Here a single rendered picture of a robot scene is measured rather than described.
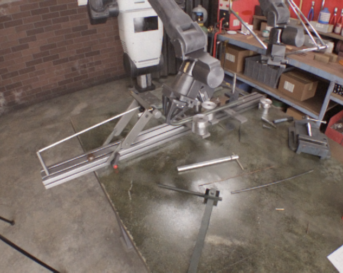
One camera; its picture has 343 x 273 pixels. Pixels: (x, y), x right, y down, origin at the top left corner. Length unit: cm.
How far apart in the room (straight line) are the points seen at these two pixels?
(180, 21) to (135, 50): 72
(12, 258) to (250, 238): 153
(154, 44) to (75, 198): 124
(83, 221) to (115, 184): 109
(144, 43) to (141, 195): 91
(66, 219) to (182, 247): 133
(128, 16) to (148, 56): 25
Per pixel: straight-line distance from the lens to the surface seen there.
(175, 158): 71
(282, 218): 62
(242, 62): 261
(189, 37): 61
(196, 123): 73
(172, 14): 65
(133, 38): 130
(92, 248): 160
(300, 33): 89
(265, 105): 99
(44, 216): 187
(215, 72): 59
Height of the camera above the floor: 136
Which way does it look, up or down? 36 degrees down
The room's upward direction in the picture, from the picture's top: 1 degrees counter-clockwise
